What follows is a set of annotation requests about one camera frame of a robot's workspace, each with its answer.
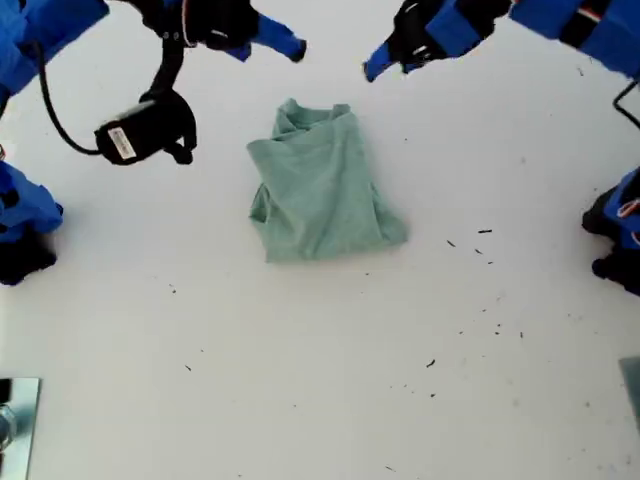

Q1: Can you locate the green t-shirt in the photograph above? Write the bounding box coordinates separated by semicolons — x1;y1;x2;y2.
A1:
245;97;413;265

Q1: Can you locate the red white servo wire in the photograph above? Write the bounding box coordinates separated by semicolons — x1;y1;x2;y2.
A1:
178;0;195;48

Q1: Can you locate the black camera stalk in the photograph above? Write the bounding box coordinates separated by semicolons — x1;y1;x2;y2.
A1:
141;33;187;102

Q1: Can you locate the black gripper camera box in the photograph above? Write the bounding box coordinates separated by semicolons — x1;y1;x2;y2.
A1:
93;91;199;167

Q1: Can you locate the black camera cable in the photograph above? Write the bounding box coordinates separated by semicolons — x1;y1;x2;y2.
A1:
612;78;640;127
36;41;104;157

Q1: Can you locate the steel post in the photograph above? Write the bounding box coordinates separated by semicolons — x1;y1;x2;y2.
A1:
0;377;43;480

